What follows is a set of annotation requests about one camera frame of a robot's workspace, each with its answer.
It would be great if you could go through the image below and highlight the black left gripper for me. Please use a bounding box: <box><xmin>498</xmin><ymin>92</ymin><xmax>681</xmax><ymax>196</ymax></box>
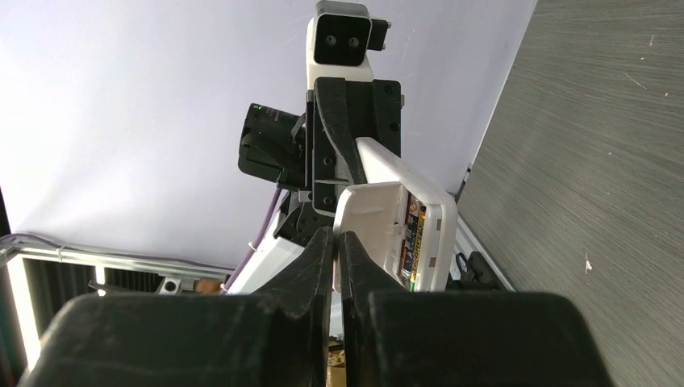
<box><xmin>305</xmin><ymin>77</ymin><xmax>402</xmax><ymax>217</ymax></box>

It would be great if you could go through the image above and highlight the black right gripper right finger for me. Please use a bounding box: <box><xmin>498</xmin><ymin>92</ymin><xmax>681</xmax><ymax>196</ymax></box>
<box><xmin>339</xmin><ymin>231</ymin><xmax>612</xmax><ymax>386</ymax></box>

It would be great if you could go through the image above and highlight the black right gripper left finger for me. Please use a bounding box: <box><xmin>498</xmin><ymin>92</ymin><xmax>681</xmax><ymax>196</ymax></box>
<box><xmin>20</xmin><ymin>227</ymin><xmax>335</xmax><ymax>386</ymax></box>

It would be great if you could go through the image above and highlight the white remote battery cover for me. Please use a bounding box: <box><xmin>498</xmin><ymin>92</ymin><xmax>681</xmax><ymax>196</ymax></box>
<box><xmin>333</xmin><ymin>182</ymin><xmax>407</xmax><ymax>289</ymax></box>

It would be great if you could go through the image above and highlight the gold green battery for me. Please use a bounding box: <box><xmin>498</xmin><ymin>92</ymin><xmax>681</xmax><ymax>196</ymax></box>
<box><xmin>410</xmin><ymin>204</ymin><xmax>427</xmax><ymax>291</ymax></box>

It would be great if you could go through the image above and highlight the white air conditioner remote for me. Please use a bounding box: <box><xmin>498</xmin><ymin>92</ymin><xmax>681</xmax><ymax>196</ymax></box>
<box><xmin>357</xmin><ymin>137</ymin><xmax>458</xmax><ymax>292</ymax></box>

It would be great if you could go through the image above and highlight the silver dark blue battery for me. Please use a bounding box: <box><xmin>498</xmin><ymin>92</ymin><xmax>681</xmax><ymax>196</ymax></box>
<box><xmin>400</xmin><ymin>193</ymin><xmax>419</xmax><ymax>279</ymax></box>

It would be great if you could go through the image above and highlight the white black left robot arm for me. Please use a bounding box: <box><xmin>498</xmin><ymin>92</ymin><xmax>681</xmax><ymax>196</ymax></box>
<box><xmin>222</xmin><ymin>77</ymin><xmax>403</xmax><ymax>294</ymax></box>

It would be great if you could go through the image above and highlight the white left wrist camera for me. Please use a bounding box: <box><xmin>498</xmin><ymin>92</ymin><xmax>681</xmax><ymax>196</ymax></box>
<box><xmin>306</xmin><ymin>1</ymin><xmax>392</xmax><ymax>90</ymax></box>

